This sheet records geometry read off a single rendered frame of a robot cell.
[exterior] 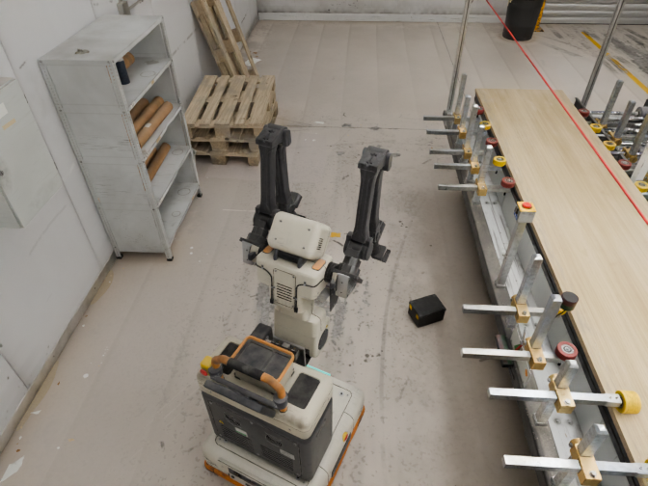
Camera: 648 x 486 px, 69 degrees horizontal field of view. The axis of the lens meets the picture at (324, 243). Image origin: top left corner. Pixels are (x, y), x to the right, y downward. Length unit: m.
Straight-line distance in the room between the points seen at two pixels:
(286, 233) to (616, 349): 1.43
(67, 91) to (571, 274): 2.96
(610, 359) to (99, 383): 2.72
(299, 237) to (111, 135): 1.84
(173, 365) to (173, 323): 0.35
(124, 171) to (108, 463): 1.78
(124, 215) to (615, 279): 3.08
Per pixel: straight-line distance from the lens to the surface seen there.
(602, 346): 2.29
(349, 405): 2.56
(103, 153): 3.43
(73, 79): 3.25
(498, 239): 3.07
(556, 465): 1.84
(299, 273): 1.81
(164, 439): 2.93
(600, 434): 1.76
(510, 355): 2.15
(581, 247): 2.74
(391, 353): 3.11
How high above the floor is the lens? 2.50
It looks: 41 degrees down
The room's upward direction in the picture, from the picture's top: 1 degrees counter-clockwise
